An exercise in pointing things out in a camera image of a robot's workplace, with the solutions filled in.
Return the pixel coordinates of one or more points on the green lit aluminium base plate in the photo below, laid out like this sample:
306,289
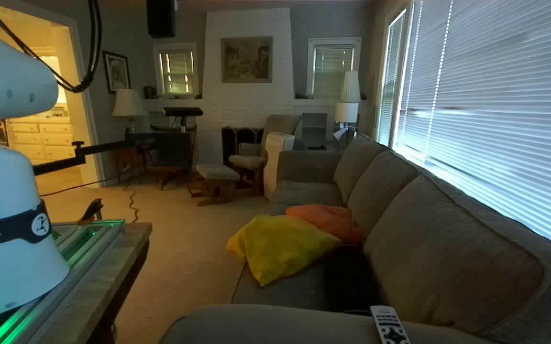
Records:
65,261

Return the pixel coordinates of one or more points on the wooden workbench table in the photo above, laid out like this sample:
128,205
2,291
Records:
105,259

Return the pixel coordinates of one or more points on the small framed wall picture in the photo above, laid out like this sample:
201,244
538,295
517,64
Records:
115,72

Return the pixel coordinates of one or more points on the orange cushion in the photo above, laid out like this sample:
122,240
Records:
335,221

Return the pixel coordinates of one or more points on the white window blinds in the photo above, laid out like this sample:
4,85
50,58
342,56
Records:
465,93

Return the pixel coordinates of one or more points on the wooden footstool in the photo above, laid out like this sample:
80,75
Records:
212,184

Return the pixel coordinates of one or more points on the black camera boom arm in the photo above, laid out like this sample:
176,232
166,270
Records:
78,158

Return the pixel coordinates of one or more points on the wooden rocking chair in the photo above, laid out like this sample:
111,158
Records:
251,158

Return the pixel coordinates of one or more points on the framed painting on chimney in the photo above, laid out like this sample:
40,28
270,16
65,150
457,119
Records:
245,60

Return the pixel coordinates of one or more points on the grey remote control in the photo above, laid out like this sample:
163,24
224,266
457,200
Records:
388,326

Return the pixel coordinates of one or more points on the table lamp with white shade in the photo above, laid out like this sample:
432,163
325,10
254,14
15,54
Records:
128,108

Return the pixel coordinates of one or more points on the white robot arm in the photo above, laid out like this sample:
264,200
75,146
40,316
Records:
25,89

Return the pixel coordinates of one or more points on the grey fabric sofa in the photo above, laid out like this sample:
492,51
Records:
453,270

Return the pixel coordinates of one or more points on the black cylindrical bolster pillow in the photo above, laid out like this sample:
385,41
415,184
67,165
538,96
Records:
348,282

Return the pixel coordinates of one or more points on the yellow cushion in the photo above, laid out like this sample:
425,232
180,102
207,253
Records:
276,247

